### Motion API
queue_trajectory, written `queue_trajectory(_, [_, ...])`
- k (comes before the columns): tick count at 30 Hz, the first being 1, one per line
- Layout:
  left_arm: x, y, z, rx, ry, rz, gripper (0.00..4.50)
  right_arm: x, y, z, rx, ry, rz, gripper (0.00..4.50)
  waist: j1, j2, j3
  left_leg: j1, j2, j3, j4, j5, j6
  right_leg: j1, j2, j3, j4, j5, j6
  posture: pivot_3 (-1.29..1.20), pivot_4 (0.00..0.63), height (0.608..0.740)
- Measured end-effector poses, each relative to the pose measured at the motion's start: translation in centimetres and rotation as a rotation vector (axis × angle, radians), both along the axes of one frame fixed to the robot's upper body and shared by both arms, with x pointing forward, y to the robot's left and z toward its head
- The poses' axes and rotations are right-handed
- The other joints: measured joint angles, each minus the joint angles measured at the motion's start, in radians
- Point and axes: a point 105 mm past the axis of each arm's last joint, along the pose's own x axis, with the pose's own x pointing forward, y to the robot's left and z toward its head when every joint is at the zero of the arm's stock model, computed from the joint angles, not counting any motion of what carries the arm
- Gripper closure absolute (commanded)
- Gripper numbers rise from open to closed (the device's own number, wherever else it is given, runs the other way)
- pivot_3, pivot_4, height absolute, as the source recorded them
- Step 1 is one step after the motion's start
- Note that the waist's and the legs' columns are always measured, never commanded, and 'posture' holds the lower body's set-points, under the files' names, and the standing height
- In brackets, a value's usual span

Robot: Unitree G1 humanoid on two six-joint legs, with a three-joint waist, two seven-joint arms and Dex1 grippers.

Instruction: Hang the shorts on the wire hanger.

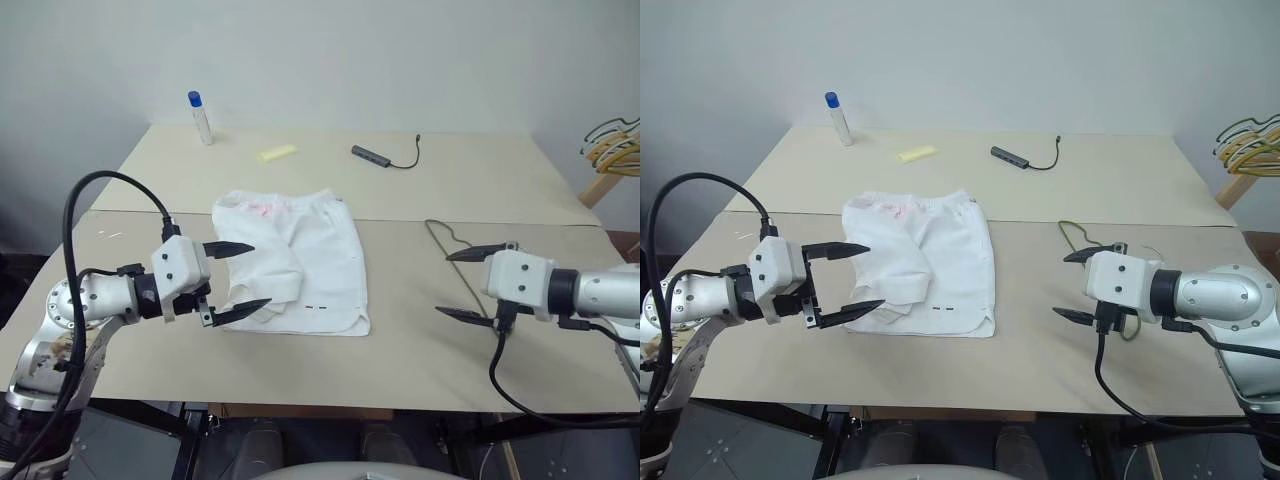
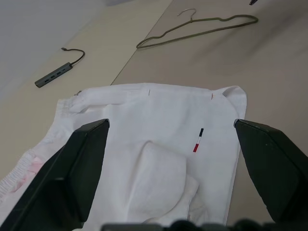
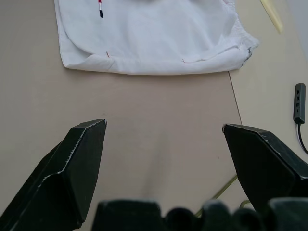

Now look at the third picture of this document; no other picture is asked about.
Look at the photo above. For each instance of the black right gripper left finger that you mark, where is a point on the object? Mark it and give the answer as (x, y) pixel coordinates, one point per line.
(60, 183)

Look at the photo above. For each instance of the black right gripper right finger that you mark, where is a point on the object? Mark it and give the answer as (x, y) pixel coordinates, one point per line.
(267, 168)

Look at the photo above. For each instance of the dark grey USB hub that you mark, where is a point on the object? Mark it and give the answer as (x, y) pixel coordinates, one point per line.
(299, 103)

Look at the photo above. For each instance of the pale yellow flat stick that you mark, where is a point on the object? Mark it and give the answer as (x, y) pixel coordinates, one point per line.
(272, 15)

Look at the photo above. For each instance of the white shorts garment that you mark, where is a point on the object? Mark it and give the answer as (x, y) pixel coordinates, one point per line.
(144, 36)

